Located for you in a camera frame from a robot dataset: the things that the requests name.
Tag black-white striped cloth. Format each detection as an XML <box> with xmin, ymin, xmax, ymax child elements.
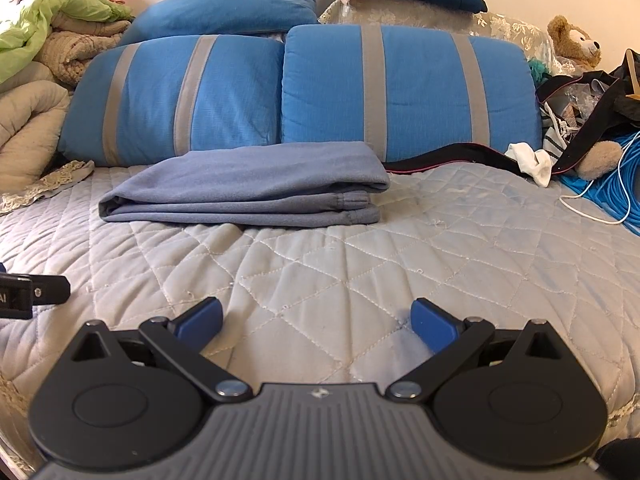
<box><xmin>542</xmin><ymin>102</ymin><xmax>581</xmax><ymax>163</ymax></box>

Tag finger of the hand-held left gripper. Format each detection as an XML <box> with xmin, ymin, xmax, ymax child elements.
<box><xmin>31</xmin><ymin>274</ymin><xmax>71</xmax><ymax>307</ymax></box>

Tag teal cloth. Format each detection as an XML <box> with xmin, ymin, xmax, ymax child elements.
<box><xmin>529</xmin><ymin>57</ymin><xmax>556</xmax><ymax>86</ymax></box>

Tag plain blue pillow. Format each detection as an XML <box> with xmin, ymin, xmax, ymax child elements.
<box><xmin>117</xmin><ymin>0</ymin><xmax>325</xmax><ymax>46</ymax></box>

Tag white sock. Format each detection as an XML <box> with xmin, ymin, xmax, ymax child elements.
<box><xmin>505</xmin><ymin>142</ymin><xmax>553</xmax><ymax>187</ymax></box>

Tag brown teddy bear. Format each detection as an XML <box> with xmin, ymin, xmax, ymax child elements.
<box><xmin>546</xmin><ymin>15</ymin><xmax>623</xmax><ymax>181</ymax></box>

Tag light blue quilted bedspread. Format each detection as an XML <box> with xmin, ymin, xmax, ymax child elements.
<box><xmin>0</xmin><ymin>152</ymin><xmax>640</xmax><ymax>461</ymax></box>

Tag blue cable coil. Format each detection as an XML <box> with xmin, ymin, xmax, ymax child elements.
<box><xmin>557</xmin><ymin>130</ymin><xmax>640</xmax><ymax>236</ymax></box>

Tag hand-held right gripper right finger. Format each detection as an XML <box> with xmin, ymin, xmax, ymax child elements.
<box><xmin>387</xmin><ymin>297</ymin><xmax>568</xmax><ymax>403</ymax></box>

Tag cream padded comforter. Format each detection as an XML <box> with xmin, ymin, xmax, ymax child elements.
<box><xmin>0</xmin><ymin>62</ymin><xmax>72</xmax><ymax>196</ymax></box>

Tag green duvet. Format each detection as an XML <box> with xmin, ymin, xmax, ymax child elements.
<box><xmin>0</xmin><ymin>0</ymin><xmax>133</xmax><ymax>83</ymax></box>

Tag wooden clothes hanger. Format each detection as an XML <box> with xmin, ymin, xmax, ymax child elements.
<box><xmin>622</xmin><ymin>50</ymin><xmax>640</xmax><ymax>103</ymax></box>

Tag blue grey-striped pillow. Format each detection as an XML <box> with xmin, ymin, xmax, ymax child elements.
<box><xmin>57</xmin><ymin>35</ymin><xmax>286</xmax><ymax>167</ymax></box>
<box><xmin>280</xmin><ymin>23</ymin><xmax>543</xmax><ymax>163</ymax></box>

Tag black garment with pink trim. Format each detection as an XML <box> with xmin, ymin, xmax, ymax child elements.
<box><xmin>385</xmin><ymin>67</ymin><xmax>640</xmax><ymax>176</ymax></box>

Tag white cable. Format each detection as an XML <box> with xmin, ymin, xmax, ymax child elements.
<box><xmin>559</xmin><ymin>130</ymin><xmax>640</xmax><ymax>225</ymax></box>

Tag beige knitted blanket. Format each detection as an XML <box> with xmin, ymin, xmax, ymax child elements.
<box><xmin>37</xmin><ymin>19</ymin><xmax>132</xmax><ymax>87</ymax></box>

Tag clear plastic bag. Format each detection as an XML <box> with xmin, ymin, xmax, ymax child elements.
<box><xmin>555</xmin><ymin>55</ymin><xmax>608</xmax><ymax>116</ymax></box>

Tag beige floral lace cover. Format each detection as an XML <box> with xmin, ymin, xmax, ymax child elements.
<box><xmin>317</xmin><ymin>0</ymin><xmax>563</xmax><ymax>68</ymax></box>

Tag grey lace-trimmed quilt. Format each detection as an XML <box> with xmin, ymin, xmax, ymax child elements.
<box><xmin>0</xmin><ymin>160</ymin><xmax>96</xmax><ymax>217</ymax></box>

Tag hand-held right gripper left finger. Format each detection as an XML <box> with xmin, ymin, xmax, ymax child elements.
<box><xmin>70</xmin><ymin>296</ymin><xmax>253</xmax><ymax>403</ymax></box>

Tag blue-grey garment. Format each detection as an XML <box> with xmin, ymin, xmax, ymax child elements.
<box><xmin>98</xmin><ymin>141</ymin><xmax>392</xmax><ymax>226</ymax></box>

